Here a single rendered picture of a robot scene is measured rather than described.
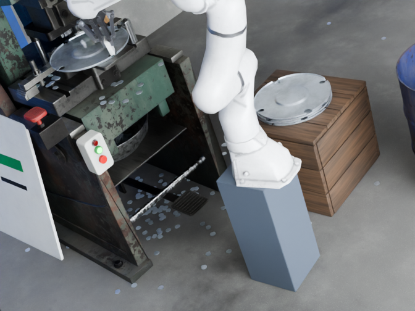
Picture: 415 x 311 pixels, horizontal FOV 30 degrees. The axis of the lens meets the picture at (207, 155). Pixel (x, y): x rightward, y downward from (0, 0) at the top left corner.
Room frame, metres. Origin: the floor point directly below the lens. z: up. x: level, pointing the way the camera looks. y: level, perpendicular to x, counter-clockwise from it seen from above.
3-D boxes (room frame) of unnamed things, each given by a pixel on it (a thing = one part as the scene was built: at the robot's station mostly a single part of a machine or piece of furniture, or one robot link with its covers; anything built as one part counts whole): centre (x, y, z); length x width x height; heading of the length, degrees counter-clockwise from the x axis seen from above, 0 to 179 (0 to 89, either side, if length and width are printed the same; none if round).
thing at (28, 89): (2.51, 0.47, 0.76); 0.17 x 0.06 x 0.10; 124
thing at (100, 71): (2.46, 0.23, 0.72); 0.25 x 0.14 x 0.14; 34
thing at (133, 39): (2.59, 0.11, 0.75); 0.03 x 0.03 x 0.10; 34
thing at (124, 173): (2.61, 0.34, 0.31); 0.43 x 0.42 x 0.01; 124
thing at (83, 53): (2.49, 0.26, 0.78); 0.29 x 0.29 x 0.01
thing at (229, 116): (1.99, -0.15, 0.71); 0.18 x 0.11 x 0.25; 134
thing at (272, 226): (1.96, -0.12, 0.23); 0.18 x 0.18 x 0.45; 44
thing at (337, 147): (2.40, -0.36, 0.18); 0.40 x 0.38 x 0.35; 41
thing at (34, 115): (2.22, 0.47, 0.72); 0.07 x 0.06 x 0.08; 34
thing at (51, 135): (2.23, 0.46, 0.62); 0.10 x 0.06 x 0.20; 124
